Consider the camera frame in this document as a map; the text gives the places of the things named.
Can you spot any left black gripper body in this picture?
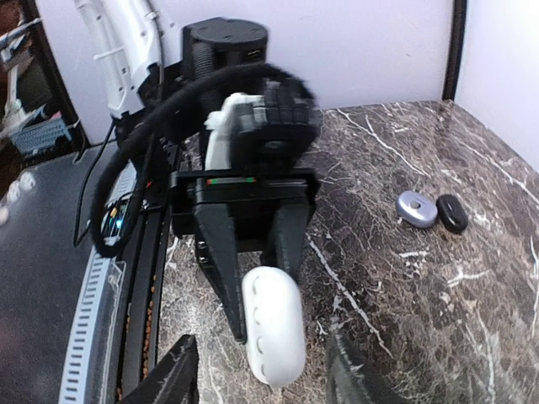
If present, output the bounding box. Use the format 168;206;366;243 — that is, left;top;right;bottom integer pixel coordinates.
168;167;318;252

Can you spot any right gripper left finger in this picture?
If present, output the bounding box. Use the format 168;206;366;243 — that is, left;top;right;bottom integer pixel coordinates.
121;334;199;404

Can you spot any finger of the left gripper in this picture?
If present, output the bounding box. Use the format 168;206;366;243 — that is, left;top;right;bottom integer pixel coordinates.
194;204;247;342
264;204;311;282

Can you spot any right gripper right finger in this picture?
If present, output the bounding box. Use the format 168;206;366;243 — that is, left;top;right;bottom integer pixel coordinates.
325;332;404;403

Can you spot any white charging case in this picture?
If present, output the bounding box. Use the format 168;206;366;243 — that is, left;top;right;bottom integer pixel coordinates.
242;266;306;389

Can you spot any purple charging case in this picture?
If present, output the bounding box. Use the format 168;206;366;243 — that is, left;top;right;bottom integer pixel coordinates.
396;190;438;229

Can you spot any black earbud charging case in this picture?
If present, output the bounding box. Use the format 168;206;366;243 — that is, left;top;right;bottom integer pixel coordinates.
435;194;468;234

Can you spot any blue plastic basket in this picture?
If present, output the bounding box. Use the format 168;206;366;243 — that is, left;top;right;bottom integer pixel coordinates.
10;118;72;156

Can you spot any white slotted cable duct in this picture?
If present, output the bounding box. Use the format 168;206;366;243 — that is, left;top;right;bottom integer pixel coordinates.
57;166;138;404

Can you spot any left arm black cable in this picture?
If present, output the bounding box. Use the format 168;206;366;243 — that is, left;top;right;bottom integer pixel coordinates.
73;62;317;258

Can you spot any left black frame post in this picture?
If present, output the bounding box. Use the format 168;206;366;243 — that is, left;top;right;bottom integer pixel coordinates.
441;0;467;101

